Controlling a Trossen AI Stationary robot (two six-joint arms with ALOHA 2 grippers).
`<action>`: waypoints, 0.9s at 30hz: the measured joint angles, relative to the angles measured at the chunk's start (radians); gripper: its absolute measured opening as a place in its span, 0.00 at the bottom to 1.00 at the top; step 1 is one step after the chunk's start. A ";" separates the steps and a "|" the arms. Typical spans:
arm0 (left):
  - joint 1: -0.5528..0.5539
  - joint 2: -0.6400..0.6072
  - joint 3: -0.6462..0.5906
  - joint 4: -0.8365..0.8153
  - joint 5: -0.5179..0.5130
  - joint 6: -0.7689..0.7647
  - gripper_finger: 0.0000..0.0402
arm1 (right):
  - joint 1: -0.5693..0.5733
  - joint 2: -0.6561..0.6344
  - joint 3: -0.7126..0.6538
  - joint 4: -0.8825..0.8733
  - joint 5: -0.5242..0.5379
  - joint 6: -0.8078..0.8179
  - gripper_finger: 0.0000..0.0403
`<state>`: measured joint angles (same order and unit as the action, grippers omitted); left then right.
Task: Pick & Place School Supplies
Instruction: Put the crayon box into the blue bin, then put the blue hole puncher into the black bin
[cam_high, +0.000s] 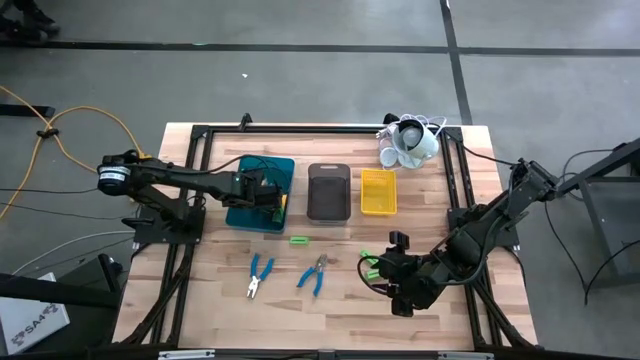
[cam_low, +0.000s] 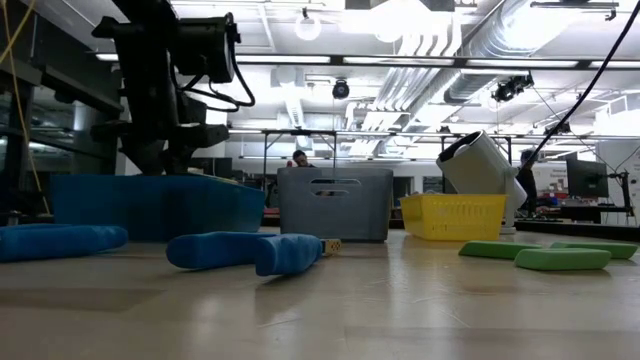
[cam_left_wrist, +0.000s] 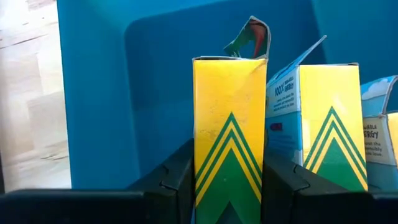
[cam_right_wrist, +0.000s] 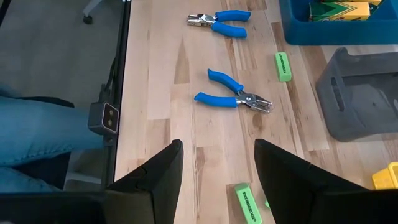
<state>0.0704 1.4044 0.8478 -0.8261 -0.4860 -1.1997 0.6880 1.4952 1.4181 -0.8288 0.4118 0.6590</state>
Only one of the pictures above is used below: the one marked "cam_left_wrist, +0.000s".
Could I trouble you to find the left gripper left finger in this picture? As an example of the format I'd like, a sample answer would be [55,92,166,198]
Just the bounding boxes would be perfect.
[127,138,196,224]

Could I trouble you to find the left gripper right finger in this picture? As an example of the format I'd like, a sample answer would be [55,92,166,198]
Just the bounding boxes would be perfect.
[261,149,349,224]

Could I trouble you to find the yellow green crayon box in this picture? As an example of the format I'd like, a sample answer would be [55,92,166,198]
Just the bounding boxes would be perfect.
[360,75,398,192]
[192,16,272,224]
[266,35,369,192]

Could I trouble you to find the teal plastic bin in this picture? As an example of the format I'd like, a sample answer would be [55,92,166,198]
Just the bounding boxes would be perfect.
[56,0,398,192]

